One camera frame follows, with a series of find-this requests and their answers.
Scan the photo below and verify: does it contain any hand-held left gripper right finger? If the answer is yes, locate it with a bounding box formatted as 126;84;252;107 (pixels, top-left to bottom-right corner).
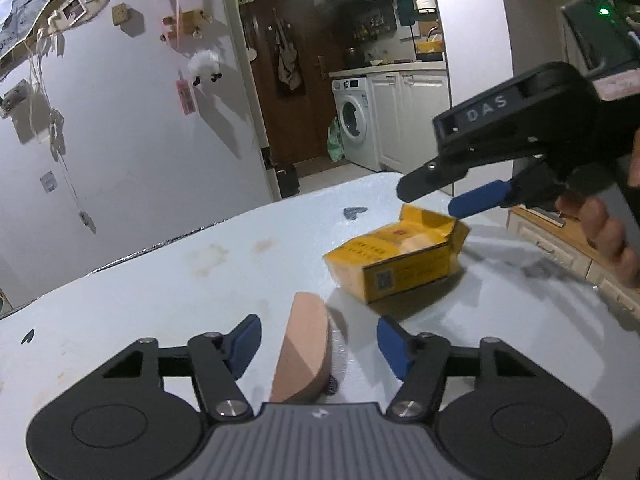
377;316;538;418

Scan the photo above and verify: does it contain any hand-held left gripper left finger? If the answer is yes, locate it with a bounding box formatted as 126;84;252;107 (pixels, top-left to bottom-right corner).
102;315;262;421

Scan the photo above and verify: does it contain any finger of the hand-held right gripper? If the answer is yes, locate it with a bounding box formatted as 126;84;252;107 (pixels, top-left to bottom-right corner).
397;157;471;201
449;162;568;219

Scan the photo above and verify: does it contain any peach sponge wedge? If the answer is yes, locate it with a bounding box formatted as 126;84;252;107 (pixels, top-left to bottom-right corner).
270;291;334;404

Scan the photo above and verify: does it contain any yellow cardboard box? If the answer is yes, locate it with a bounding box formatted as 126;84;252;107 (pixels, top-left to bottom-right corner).
323;204;471;305

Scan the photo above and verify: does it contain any person's right hand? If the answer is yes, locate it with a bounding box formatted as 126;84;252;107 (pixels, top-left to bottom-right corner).
555;130;640;289

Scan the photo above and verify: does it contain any white kitchen cabinet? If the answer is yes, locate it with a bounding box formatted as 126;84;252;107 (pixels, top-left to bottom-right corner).
367;67;452;177

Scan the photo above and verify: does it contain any white washing machine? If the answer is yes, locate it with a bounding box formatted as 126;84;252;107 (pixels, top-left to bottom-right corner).
332;76;381;172

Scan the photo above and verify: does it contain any white low cabinet wooden top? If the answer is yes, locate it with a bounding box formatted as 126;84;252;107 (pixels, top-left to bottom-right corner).
507;207;640;322

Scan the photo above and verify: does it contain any green bag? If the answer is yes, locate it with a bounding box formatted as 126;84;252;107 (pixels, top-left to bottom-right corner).
327;117;346;163

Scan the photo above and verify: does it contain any black floor bin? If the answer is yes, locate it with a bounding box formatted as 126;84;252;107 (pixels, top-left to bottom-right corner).
274;162;300;199

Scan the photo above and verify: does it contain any dark wooden door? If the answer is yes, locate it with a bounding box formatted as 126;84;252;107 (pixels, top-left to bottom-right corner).
236;0;347;172

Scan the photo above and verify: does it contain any hanging apron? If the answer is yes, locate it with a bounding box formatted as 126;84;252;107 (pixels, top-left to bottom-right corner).
274;10;306;96

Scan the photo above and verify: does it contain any white sheep plush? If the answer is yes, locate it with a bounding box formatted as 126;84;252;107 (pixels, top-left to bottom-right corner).
187;49;224;86

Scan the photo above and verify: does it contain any pink hanging tag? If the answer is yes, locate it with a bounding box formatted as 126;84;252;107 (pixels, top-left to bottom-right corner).
176;79;196;116

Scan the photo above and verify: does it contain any wooden toy wall ornament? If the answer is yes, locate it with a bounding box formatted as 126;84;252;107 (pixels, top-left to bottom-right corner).
161;10;214;44

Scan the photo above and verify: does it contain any camera shaped wall ornament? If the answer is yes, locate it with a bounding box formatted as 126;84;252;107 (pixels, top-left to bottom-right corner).
0;80;31;114

